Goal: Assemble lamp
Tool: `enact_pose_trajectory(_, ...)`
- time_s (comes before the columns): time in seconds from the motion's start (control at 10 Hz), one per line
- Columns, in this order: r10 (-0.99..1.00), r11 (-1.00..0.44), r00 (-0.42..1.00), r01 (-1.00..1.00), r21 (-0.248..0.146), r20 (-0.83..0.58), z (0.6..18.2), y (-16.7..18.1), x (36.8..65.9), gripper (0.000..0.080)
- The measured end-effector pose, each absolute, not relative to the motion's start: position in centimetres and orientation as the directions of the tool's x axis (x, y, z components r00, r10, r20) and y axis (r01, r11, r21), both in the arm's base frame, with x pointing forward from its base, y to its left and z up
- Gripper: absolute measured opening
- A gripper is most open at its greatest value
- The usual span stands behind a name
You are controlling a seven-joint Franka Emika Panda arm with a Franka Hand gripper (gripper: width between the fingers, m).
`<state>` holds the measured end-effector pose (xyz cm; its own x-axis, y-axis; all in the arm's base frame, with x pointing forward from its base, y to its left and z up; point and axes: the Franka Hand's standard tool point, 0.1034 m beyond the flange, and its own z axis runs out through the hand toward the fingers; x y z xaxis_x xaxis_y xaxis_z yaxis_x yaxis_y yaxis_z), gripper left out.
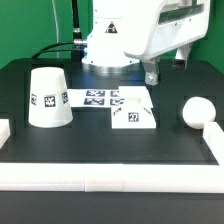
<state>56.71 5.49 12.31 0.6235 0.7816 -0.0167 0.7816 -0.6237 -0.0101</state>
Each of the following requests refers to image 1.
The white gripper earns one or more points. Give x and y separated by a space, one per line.
154 27

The white lamp bulb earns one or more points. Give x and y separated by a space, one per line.
197 111

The white lamp base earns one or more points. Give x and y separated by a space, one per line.
136 110

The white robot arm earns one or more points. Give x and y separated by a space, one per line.
104 53

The white lamp shade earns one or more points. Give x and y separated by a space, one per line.
49 105

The white marker sheet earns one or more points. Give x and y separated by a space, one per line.
101 98

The white right wall block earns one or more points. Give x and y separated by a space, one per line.
214 138

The white wall block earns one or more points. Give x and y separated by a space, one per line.
214 138
4 131

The white front rail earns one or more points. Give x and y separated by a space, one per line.
112 178

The white left wall block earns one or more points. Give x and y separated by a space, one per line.
4 131

